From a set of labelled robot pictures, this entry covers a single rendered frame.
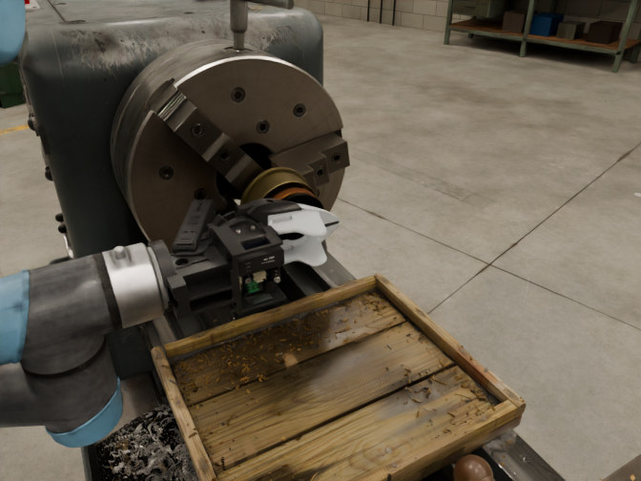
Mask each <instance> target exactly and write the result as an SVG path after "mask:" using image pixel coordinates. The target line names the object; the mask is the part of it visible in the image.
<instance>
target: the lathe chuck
mask: <svg viewBox="0 0 641 481"><path fill-rule="evenodd" d="M227 49H233V44H232V43H219V44H211V45H205V46H200V47H197V48H193V49H190V50H189V51H186V52H182V53H180V54H178V55H176V56H174V57H172V58H171V59H169V60H167V61H166V62H164V63H163V64H162V65H160V66H159V67H158V68H156V69H155V70H154V71H153V72H152V73H150V74H149V75H148V76H147V77H146V78H145V80H144V81H143V82H142V83H141V84H140V85H139V87H138V88H137V89H136V90H135V92H134V94H133V95H132V97H131V99H130V100H129V102H128V104H127V106H126V108H125V110H124V112H123V115H122V117H121V119H120V122H119V125H118V129H117V133H116V138H115V145H114V164H115V170H116V176H117V180H118V183H119V186H120V189H121V192H122V194H123V196H124V198H125V200H126V201H127V203H128V205H129V207H130V209H131V211H132V213H133V215H134V218H135V220H136V222H137V224H138V226H139V228H140V229H141V231H142V233H143V234H144V236H145V237H146V238H147V240H148V241H149V242H151V241H158V240H163V241H164V242H165V244H166V246H167V248H168V251H169V253H170V254H173V250H172V245H173V243H174V240H175V238H176V235H177V233H178V231H179V229H180V226H181V224H182V222H183V221H184V219H185V217H186V214H187V212H188V210H189V208H190V206H191V204H192V202H193V200H195V199H213V200H214V202H215V207H216V209H217V212H218V213H219V214H220V215H221V216H223V215H225V212H226V209H227V205H228V201H227V200H226V199H225V198H223V197H222V196H221V194H220V193H219V191H221V192H222V190H223V191H231V192H238V193H241V192H240V191H239V190H238V189H237V188H236V187H235V186H234V185H232V184H231V183H230V182H226V183H219V182H217V170H216V169H215V168H214V167H213V166H212V165H211V164H209V163H208V162H207V161H206V160H205V159H204V158H203V157H202V156H201V155H200V154H199V153H198V152H197V151H196V150H195V149H193V148H192V147H191V146H190V145H189V144H188V143H186V142H185V141H184V140H183V139H182V138H181V137H180V136H178V135H177V134H176V133H175V132H174V131H173V130H172V129H171V128H170V127H169V125H168V124H167V123H166V122H165V121H164V120H163V119H161V118H160V117H159V116H158V115H157V114H156V113H154V112H153V111H152V110H151V107H150V106H151V105H152V104H153V103H154V102H155V101H156V100H157V98H158V97H159V96H160V95H161V94H162V93H163V92H164V91H165V90H166V89H167V88H168V87H169V85H170V84H172V85H174V86H175V87H176V88H177V89H178V90H179V91H180V92H181V93H182V94H183V95H184V96H185V97H187V98H188V99H189V100H190V101H191V102H192V103H193V104H194V105H195V106H196V107H197V108H199V109H200V110H201V111H202V112H203V113H204V114H205V115H206V116H207V117H208V118H209V119H210V120H211V121H212V122H213V123H214V124H215V125H217V126H218V127H219V129H220V130H221V131H222V132H223V133H224V134H225V135H227V136H228V137H230V138H231V139H232V140H233V141H234V142H235V143H236V145H237V146H241V145H245V144H254V147H255V154H254V159H253V161H254V162H255V163H256V164H258V165H259V166H260V167H261V168H262V169H263V170H264V171H266V170H265V165H264V161H263V157H262V152H261V146H264V147H266V148H267V149H268V150H269V151H270V152H271V153H273V154H274V153H277V152H280V151H283V150H285V149H288V148H291V147H293V146H296V145H299V144H302V143H303V142H306V141H309V140H311V139H314V138H317V137H320V136H324V135H327V134H329V133H332V132H335V131H338V130H339V129H342V128H343V123H342V120H341V115H340V113H339V111H338V108H337V106H336V104H335V103H334V101H333V99H332V98H331V96H330V95H329V93H328V92H327V91H326V90H325V89H324V88H323V87H322V85H321V84H320V83H319V82H318V81H317V80H316V79H315V78H314V77H313V76H311V75H310V74H309V73H307V72H306V71H304V70H302V69H301V68H299V67H297V66H295V65H293V64H291V63H289V62H286V61H284V60H282V59H280V58H278V57H276V56H274V55H272V54H270V53H268V52H265V51H262V50H260V49H257V48H254V47H250V46H246V45H244V49H245V50H249V51H250V52H230V51H226V50H227ZM344 172H345V168H343V169H341V170H339V171H337V172H334V173H332V174H329V178H330V182H328V183H326V184H323V185H322V186H319V187H317V191H318V195H317V198H318V199H319V201H320V202H321V203H322V205H323V207H324V210H325V211H327V212H330V211H331V209H332V207H333V205H334V203H335V201H336V199H337V197H338V194H339V192H340V189H341V185H342V181H343V177H344Z"/></svg>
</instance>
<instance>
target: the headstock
mask: <svg viewBox="0 0 641 481"><path fill-rule="evenodd" d="M35 1H36V2H37V4H38V5H39V7H40V9H36V10H26V12H35V11H39V12H38V13H36V14H32V15H27V17H28V20H29V21H26V26H25V35H24V40H23V44H22V47H21V49H20V51H19V53H18V55H16V57H15V58H14V59H13V60H12V61H11V63H15V64H18V66H19V73H20V79H21V83H22V86H23V89H24V90H23V99H24V101H25V102H26V104H27V108H28V112H29V119H28V126H29V127H30V129H31V130H33V131H35V133H36V136H40V139H41V151H42V157H43V159H44V163H45V165H46V168H45V170H46V172H45V177H46V179H47V180H50V181H53V183H54V187H55V191H56V194H57V197H58V200H59V204H60V207H61V211H62V215H63V218H64V221H65V224H66V228H67V232H68V235H69V239H70V242H71V246H72V251H73V255H74V258H75V259H77V258H81V257H85V256H89V255H92V254H97V253H101V254H102V252H105V251H110V250H114V249H115V248H116V247H117V246H123V247H125V246H129V245H133V244H137V243H141V242H142V243H144V244H145V245H146V246H147V247H148V242H149V241H148V240H147V238H146V237H145V236H144V234H143V233H142V231H141V229H140V228H139V226H138V224H137V222H136V220H135V218H134V215H133V213H132V211H131V209H130V207H129V205H128V203H127V201H126V200H125V198H124V196H123V194H122V192H121V190H120V188H119V186H118V184H117V181H116V179H115V176H114V170H113V166H112V161H111V149H110V144H111V132H112V127H113V122H114V116H115V113H116V110H117V107H118V105H119V103H120V101H121V99H122V97H123V95H124V94H125V92H126V91H127V89H128V88H129V86H130V85H131V84H132V82H133V81H134V79H135V78H136V77H137V76H138V75H139V74H140V73H141V72H142V71H143V70H144V69H145V68H146V67H147V66H148V65H149V64H151V63H152V62H153V61H154V60H156V59H157V58H159V57H160V56H161V55H162V54H164V53H166V52H168V51H170V50H172V49H175V48H177V47H179V46H182V45H185V44H188V43H192V42H197V41H202V40H209V39H225V40H231V41H233V32H232V31H231V29H230V0H35ZM259 6H261V8H262V10H251V9H248V30H247V31H246V32H245V33H244V43H245V44H248V45H251V46H253V47H255V48H258V49H260V50H262V51H265V52H268V53H270V54H272V55H274V56H276V57H278V58H280V59H282V60H284V61H286V62H289V63H291V64H293V65H295V66H297V67H299V68H301V69H302V70H304V71H306V72H307V73H309V74H310V75H311V76H313V77H314V78H315V79H316V80H317V81H318V82H319V83H320V84H321V85H322V87H323V28H322V25H321V22H320V20H319V19H318V17H317V16H316V15H315V14H314V13H313V12H311V11H310V10H306V9H303V8H299V7H296V6H294V8H292V9H291V10H287V9H282V8H277V7H272V6H267V7H265V6H262V5H259ZM103 96H104V97H103ZM82 98H83V99H82ZM97 99H98V100H97ZM100 100H101V101H100ZM106 102H108V103H106ZM110 105H111V106H110ZM104 108H105V110H104ZM106 167H107V168H106ZM103 169H104V170H103ZM111 187H112V188H111ZM123 216H124V217H123ZM108 230H109V231H108Z"/></svg>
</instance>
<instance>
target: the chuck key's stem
mask: <svg viewBox="0 0 641 481"><path fill-rule="evenodd" d="M230 29H231V31H232V32H233V51H236V52H246V51H245V50H244V33H245V32H246V31H247V30H248V1H243V0H230Z"/></svg>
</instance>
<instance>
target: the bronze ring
mask: <svg viewBox="0 0 641 481"><path fill-rule="evenodd" d="M256 199H282V200H288V201H293V202H295V203H300V204H305V205H309V206H313V207H317V208H320V209H323V210H324V207H323V205H322V203H321V202H320V201H319V199H318V198H317V196H316V194H315V192H314V191H313V189H312V188H311V187H309V186H308V183H307V181H306V180H305V178H304V177H303V176H302V175H301V174H300V173H298V172H297V171H295V170H293V169H291V168H287V167H275V168H271V169H268V170H266V171H264V172H262V173H260V174H259V175H257V176H256V177H255V178H253V179H252V180H251V182H250V183H249V184H248V185H247V187H246V188H245V190H244V192H243V195H242V197H241V201H240V205H242V204H246V203H248V202H250V201H253V200H256Z"/></svg>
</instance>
